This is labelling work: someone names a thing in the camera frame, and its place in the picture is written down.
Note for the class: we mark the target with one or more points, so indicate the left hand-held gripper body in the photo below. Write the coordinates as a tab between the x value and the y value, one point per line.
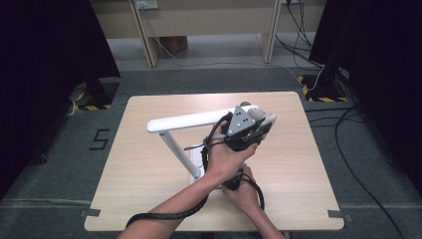
240	124

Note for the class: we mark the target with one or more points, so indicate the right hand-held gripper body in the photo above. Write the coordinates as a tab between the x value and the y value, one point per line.
234	182

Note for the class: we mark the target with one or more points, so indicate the white desk lamp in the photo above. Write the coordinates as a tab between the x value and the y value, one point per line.
185	121

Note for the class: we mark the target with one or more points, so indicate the person's right hand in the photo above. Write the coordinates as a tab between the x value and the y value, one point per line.
245	199

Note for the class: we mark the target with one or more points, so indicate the person's left hand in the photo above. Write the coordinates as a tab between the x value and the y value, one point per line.
225	162

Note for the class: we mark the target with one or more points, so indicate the stand base with hazard tape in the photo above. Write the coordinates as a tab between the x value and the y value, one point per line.
323	91
99	94

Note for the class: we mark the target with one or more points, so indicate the brown cardboard box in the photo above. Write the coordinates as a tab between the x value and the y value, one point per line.
174	45

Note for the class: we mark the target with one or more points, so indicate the beige office desk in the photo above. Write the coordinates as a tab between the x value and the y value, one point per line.
205	23

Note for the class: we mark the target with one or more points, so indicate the dark curtain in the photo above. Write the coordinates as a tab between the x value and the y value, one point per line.
40	83
388	66

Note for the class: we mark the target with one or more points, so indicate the white power socket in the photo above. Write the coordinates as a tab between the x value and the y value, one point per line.
147	4

